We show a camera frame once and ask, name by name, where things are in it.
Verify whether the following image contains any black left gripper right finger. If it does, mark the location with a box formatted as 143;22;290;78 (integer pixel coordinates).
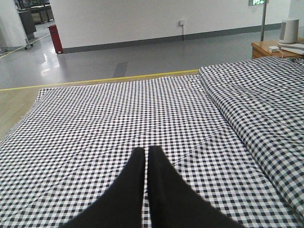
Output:
147;146;242;228

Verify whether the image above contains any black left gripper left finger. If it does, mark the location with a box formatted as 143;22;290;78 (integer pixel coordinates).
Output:
62;147;145;228

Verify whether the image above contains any checkered bed sheet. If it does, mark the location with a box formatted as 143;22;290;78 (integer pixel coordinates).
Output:
0;75;303;228

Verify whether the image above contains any checkered folded quilt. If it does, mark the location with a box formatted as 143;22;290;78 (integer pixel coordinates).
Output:
199;57;304;216

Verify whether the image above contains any wooden nightstand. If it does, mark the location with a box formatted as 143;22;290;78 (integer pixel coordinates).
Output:
251;40;304;59

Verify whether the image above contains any red bin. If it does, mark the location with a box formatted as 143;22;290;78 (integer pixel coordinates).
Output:
48;24;64;54

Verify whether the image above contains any white charger adapter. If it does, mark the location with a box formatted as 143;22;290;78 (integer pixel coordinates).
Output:
268;46;280;53

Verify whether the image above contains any green exit sign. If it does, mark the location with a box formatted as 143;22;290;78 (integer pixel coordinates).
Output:
248;0;269;6

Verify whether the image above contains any metal pole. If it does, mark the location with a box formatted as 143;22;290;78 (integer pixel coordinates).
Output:
260;0;267;42

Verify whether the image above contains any white wall socket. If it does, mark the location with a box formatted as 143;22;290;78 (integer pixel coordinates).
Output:
179;20;185;26

